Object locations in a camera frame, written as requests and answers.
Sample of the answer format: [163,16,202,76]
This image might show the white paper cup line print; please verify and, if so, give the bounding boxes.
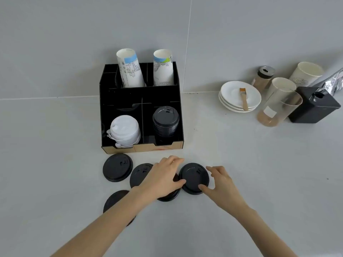
[289,61,324,87]

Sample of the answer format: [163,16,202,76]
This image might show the black box appliance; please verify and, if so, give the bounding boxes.
[288,86,341,124]

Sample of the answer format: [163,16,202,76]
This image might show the wooden handle brush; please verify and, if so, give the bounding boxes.
[239,88,249,111]

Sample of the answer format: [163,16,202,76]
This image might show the clear jar with brown powder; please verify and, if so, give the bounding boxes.
[257,89,303,128]

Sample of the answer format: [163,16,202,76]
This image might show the person's left forearm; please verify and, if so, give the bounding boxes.
[51,186,159,257]

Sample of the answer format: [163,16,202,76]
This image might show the plain white paper cup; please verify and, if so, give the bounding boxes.
[264,77,297,105]

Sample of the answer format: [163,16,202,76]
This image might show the blue green printed cup stack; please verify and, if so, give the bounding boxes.
[153,49,175,87]

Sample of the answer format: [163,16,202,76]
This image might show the black plastic cup lid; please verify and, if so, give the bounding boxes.
[156,172,182,202]
[103,153,134,183]
[178,162,210,196]
[129,163,154,189]
[103,190,137,227]

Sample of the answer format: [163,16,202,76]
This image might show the stack of black lids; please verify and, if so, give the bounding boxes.
[152,106,180,138]

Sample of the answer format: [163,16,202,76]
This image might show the person's right forearm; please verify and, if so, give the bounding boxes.
[233,205,298,257]

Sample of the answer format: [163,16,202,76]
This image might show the blue printed paper cup stack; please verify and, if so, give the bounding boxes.
[116,48,146,88]

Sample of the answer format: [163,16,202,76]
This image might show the black cup organizer box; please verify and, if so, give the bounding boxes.
[99,61,185,155]

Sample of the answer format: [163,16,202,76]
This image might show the person's left hand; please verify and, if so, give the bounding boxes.
[136,155,187,200]

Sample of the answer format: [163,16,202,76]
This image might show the white saucer plate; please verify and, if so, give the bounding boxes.
[219,91,259,112]
[219,97,257,114]
[220,80,262,110]

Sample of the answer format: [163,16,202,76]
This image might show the brown spice jar black cap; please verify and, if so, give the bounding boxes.
[251,65,276,92]

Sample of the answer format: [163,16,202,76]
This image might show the silver foil bag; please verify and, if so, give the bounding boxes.
[316,67,343,97]

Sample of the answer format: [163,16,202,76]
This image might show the stack of white lids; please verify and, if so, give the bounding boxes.
[106,115,141,148]

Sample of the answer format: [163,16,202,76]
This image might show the person's right hand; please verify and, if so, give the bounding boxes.
[198,166,251,215]

